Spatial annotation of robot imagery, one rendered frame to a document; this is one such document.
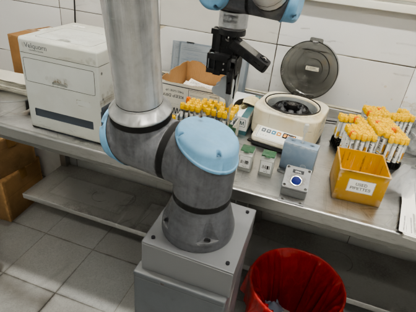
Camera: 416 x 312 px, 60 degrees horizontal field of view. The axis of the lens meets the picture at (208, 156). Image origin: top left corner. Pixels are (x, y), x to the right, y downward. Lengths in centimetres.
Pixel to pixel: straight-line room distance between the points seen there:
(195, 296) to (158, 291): 8
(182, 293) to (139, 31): 50
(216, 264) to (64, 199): 139
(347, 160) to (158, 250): 67
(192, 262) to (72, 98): 69
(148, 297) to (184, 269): 13
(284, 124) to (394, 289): 92
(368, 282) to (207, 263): 117
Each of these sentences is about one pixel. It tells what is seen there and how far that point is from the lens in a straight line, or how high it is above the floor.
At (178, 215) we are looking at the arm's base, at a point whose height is 102.
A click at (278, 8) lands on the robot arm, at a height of 137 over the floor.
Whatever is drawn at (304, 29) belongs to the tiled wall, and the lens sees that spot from 153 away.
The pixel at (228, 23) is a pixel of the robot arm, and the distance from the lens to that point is 95.
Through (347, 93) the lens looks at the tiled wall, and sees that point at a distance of 159.
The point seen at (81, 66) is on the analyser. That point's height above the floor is 112.
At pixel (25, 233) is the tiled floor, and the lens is 227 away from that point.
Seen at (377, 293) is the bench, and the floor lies 27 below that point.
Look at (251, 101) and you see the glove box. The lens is 139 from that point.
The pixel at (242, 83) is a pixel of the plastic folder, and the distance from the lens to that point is 159.
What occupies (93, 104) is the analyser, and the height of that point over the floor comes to 101.
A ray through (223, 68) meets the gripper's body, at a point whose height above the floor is 118.
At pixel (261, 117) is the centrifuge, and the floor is 96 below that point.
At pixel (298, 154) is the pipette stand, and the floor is 95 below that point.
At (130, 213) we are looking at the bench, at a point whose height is 27.
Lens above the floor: 147
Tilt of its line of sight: 31 degrees down
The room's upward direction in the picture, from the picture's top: 6 degrees clockwise
